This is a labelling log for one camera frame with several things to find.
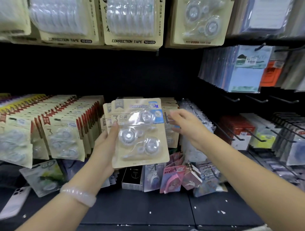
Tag hanging lined notepad packs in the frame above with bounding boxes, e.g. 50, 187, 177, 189
227, 0, 305, 40

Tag pink character pack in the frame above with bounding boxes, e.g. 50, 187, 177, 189
159, 165, 188, 194

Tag yellow sticky note pack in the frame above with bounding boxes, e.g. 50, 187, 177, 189
241, 113, 283, 150

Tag pink keyring card pack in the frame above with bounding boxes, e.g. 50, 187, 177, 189
181, 164, 203, 191

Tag hanging two-roller tape pack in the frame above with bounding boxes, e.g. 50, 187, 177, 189
166, 0, 235, 49

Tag row of red-edged kraft packs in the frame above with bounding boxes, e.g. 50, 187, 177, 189
39, 95, 105, 162

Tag green correction tape pack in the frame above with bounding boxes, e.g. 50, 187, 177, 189
19, 159, 66, 198

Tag white smartphone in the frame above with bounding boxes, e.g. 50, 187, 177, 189
0, 186, 32, 221

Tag hanging white tape multipack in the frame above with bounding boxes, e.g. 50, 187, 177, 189
28, 0, 100, 46
0, 0, 32, 40
100, 0, 165, 51

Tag row of red packs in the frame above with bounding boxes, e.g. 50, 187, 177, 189
218, 115, 256, 151

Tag person's right forearm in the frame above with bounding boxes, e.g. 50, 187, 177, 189
197, 130, 305, 231

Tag person's right hand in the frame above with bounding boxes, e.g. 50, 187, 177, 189
168, 109, 215, 147

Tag row of blue sticky notes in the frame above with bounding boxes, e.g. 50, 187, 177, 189
198, 45, 274, 94

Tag person's left forearm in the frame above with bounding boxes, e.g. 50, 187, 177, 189
14, 164, 106, 231

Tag row of black display hooks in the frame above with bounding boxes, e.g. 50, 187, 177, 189
271, 111, 305, 144

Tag kraft correction tape blister pack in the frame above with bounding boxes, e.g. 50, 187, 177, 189
111, 98, 170, 169

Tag row of grey note packs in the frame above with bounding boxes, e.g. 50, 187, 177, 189
276, 44, 305, 93

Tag pile of pastel card packs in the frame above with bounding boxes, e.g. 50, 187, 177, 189
193, 161, 229, 198

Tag row of yellow-topped tape packs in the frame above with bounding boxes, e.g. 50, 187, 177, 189
0, 93, 49, 169

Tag row of clear plastic packs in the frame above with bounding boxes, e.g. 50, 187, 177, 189
178, 98, 217, 163

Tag pale blue character pack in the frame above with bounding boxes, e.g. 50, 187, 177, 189
142, 163, 168, 193

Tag orange sticky note pack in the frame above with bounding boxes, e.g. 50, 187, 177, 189
259, 60, 284, 87

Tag translucent white bracelet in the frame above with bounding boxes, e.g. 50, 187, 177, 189
60, 183, 97, 208

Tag black shelf board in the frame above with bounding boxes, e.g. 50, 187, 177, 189
80, 183, 265, 227

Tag black and white box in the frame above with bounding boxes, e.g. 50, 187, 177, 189
121, 165, 143, 190

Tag person's left hand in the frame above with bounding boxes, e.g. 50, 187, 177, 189
81, 121, 119, 185

